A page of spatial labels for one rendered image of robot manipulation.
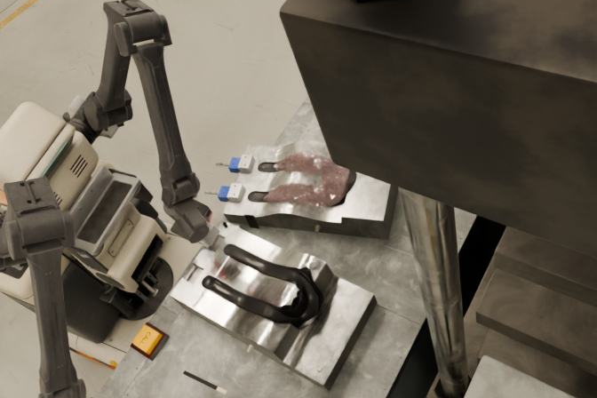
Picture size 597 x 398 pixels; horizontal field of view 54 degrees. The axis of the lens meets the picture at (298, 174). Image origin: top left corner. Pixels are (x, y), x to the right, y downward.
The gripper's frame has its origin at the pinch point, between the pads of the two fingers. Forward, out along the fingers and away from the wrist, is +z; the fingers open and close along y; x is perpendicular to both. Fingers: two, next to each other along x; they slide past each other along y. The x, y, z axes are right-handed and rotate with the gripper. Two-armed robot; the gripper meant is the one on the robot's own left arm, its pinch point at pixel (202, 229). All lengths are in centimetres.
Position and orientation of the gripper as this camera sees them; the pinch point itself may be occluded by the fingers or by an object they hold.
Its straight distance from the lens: 165.0
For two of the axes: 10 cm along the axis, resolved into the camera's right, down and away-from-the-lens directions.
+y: 4.7, -8.4, 2.6
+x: -8.6, -3.7, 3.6
